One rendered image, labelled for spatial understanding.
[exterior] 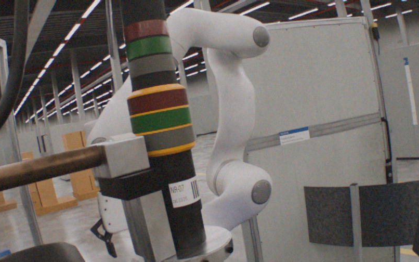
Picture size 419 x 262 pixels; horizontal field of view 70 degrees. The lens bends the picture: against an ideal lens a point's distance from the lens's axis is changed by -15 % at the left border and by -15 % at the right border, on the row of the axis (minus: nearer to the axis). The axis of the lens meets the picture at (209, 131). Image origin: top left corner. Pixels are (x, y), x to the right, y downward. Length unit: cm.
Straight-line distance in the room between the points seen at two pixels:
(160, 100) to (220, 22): 66
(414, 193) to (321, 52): 106
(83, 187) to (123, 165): 822
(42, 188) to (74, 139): 146
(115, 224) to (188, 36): 48
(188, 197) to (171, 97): 7
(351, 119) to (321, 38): 57
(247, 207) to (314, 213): 140
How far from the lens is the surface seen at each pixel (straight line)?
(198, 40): 88
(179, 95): 24
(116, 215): 82
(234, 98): 92
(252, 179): 89
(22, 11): 23
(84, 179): 843
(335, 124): 232
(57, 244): 41
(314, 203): 226
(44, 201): 784
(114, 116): 73
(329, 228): 227
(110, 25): 26
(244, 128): 93
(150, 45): 24
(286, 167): 220
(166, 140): 23
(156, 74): 24
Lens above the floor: 154
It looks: 4 degrees down
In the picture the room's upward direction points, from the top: 10 degrees counter-clockwise
